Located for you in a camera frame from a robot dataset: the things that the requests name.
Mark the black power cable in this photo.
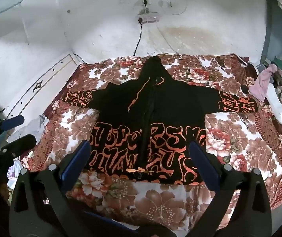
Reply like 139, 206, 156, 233
133, 18, 143, 57

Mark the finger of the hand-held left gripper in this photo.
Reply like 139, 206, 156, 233
0, 115, 25, 140
1, 134, 37, 157

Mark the black hoodie with orange print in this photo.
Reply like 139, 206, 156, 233
62, 55, 258, 185

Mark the white sock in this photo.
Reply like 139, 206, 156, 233
264, 84, 282, 125

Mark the white power strip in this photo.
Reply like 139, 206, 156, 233
136, 12, 160, 25

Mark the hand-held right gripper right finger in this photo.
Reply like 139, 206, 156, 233
189, 141, 272, 237

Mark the white headboard panel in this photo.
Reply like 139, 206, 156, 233
5, 53, 80, 119

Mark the pink cloth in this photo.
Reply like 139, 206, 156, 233
248, 64, 278, 103

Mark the grey white crumpled cloth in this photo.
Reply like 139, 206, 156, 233
20, 115, 50, 141

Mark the floral blanket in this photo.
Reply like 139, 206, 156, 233
20, 53, 282, 230

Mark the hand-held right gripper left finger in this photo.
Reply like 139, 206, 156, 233
9, 140, 92, 237

